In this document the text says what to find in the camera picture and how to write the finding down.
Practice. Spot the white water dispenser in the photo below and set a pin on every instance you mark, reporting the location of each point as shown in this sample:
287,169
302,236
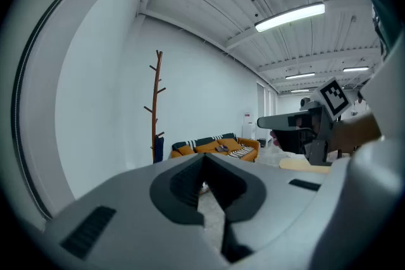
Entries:
248,131

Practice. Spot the black bin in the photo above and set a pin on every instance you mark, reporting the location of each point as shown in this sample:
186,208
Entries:
262,142

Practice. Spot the brown wooden coat stand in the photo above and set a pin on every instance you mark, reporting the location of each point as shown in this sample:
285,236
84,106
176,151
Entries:
155,98

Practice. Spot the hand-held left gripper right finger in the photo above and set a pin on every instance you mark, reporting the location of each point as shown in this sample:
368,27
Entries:
278,199

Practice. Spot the small dark object on sofa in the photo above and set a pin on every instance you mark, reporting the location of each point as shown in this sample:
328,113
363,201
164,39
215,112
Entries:
222,149

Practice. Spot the dark striped blanket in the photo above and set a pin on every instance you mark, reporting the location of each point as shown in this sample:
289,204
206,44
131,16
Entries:
202,139

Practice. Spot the small orange cushion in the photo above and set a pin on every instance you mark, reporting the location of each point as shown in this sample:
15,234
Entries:
186,150

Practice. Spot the red and white wall sign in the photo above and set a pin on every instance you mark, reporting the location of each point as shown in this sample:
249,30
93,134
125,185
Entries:
247,117

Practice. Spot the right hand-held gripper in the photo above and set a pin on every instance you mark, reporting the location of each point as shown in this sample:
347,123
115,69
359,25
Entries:
321,129

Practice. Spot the person's dark green top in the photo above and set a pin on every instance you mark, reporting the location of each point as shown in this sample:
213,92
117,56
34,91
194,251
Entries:
387,15

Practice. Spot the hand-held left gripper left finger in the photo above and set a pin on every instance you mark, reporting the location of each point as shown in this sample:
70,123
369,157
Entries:
133,215

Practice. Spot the long ceiling light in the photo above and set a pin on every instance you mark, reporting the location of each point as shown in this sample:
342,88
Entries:
356,68
300,75
289,16
300,90

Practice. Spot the large orange cushion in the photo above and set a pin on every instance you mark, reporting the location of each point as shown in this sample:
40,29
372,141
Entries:
230,144
205,147

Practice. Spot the orange sofa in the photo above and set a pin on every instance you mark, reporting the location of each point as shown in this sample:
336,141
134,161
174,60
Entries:
250,147

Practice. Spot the dark blue fabric item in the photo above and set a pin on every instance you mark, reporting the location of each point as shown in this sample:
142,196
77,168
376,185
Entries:
159,150

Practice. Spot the white striped throw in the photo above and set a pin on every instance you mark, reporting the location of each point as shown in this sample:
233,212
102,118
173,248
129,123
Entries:
240,151

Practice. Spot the light wooden round table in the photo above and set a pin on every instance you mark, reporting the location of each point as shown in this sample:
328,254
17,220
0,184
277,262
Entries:
300,165

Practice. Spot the person's right forearm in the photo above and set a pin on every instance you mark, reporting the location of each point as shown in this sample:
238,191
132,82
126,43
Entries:
354,132

